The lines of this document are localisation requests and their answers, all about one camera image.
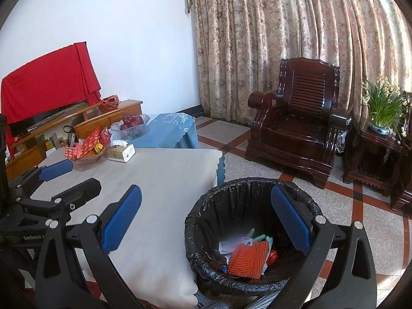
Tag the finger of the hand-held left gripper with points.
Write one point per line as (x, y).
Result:
(80, 191)
(56, 170)

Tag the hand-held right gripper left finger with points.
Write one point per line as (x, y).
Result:
(124, 219)

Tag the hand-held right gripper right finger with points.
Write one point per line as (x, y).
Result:
(289, 219)

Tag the green rubber glove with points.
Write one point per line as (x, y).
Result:
(252, 233)
(269, 241)

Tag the red plastic wrapper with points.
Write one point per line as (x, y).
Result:
(273, 256)

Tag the orange foam net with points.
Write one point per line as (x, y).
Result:
(249, 259)

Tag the black-lined trash bin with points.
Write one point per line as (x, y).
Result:
(219, 206)

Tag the basket of red packets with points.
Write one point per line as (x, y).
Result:
(87, 148)

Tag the black television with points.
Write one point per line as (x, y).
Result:
(38, 119)

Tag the tissue box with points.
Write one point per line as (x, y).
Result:
(120, 153)

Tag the wooden television cabinet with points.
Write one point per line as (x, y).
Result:
(96, 122)

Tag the glass fruit bowl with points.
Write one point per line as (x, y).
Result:
(130, 130)

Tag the red apple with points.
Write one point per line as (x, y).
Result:
(124, 125)
(139, 120)
(127, 117)

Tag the red cloth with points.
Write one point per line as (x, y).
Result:
(48, 77)

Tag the blue embroidered tablecloth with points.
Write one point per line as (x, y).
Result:
(167, 132)

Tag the dark wooden side table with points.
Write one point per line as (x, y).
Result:
(370, 157)

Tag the potted narcissus plant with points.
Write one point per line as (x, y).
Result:
(384, 106)

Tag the floral curtain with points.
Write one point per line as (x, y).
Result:
(273, 32)

